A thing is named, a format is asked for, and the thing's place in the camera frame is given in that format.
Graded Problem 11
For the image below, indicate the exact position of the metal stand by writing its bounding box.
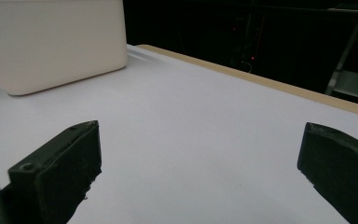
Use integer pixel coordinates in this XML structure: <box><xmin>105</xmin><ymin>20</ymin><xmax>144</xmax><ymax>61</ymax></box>
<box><xmin>324</xmin><ymin>3</ymin><xmax>358</xmax><ymax>103</ymax></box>

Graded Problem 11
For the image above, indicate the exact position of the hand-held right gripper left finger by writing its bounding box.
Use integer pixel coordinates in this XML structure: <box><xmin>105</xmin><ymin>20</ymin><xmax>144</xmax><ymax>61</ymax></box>
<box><xmin>7</xmin><ymin>119</ymin><xmax>103</xmax><ymax>224</ymax></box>

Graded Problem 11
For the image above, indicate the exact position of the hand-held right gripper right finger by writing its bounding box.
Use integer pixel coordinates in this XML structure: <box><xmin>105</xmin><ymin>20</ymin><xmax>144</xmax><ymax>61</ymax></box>
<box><xmin>296</xmin><ymin>121</ymin><xmax>358</xmax><ymax>224</ymax></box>

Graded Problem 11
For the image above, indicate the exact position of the white plastic bin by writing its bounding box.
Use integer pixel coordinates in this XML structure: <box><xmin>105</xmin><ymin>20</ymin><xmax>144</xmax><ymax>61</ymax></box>
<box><xmin>0</xmin><ymin>0</ymin><xmax>129</xmax><ymax>96</ymax></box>

